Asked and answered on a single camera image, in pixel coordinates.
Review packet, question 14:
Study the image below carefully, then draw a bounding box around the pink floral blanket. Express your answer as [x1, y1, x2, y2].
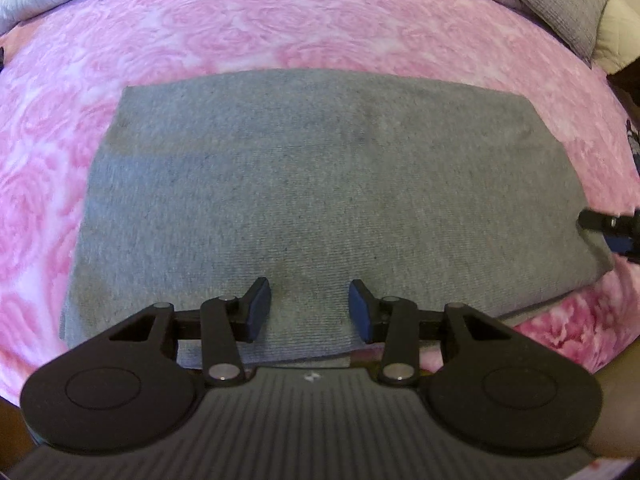
[0, 0, 640, 406]

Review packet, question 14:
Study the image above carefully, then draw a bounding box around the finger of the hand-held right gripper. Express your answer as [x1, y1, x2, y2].
[577, 205, 640, 264]

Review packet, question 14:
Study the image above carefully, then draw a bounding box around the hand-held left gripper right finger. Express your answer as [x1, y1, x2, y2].
[348, 278, 516, 387]

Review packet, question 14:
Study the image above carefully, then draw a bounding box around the cream pillow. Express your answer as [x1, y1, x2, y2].
[591, 0, 640, 77]

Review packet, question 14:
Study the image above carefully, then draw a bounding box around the grey knit garment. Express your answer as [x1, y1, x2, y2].
[60, 67, 616, 368]

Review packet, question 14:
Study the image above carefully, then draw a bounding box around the dark printed cloth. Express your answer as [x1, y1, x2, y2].
[624, 112, 640, 183]

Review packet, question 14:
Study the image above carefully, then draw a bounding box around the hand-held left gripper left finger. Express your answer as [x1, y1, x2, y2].
[107, 276, 272, 387]

